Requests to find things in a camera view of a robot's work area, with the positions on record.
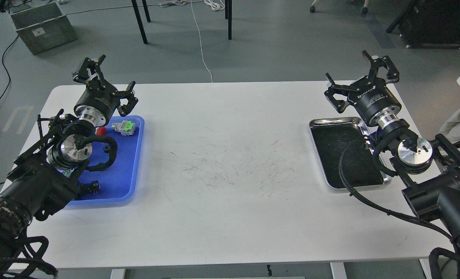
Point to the red push button switch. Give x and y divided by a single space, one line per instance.
101 131

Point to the silver metal tray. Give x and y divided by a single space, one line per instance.
345 140

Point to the grey green connector part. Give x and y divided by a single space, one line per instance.
125 128

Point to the black switch block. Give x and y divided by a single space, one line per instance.
91 187

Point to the black table leg rear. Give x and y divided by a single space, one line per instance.
146 10

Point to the grey storage crate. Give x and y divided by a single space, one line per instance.
44 27

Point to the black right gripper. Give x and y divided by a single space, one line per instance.
375 100

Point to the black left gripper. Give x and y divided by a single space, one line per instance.
97 104

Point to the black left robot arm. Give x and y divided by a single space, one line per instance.
46 176

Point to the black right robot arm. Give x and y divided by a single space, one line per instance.
430 170

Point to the blue plastic tray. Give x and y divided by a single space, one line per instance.
118 182

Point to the black equipment case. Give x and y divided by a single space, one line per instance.
429 24

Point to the black table leg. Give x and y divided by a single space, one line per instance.
146 10
139 21
228 17

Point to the black table leg front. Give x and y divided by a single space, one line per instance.
139 21

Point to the black table leg right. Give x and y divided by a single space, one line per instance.
228 17

